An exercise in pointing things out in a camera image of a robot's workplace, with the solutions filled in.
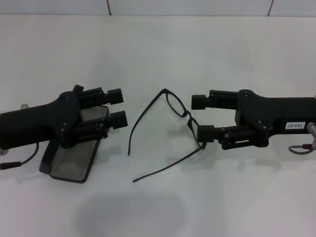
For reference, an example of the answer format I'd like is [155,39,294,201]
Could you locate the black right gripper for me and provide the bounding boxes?
[191,89,313,150]

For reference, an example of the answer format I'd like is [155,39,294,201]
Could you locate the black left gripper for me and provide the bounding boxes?
[0,84,128,150]

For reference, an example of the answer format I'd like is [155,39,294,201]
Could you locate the black glasses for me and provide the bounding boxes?
[127,88,207,183]

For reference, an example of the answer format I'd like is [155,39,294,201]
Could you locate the black glasses case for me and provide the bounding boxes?
[39,105,110,185]

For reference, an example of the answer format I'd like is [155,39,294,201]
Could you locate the right gripper cable with plug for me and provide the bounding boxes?
[288,120,316,155]

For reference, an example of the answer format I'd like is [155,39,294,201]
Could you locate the gripper cable with plug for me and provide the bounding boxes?
[288,120,316,155]
[0,142,41,171]

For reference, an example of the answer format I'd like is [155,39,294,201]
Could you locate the left gripper cable with plug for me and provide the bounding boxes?
[0,142,41,171]

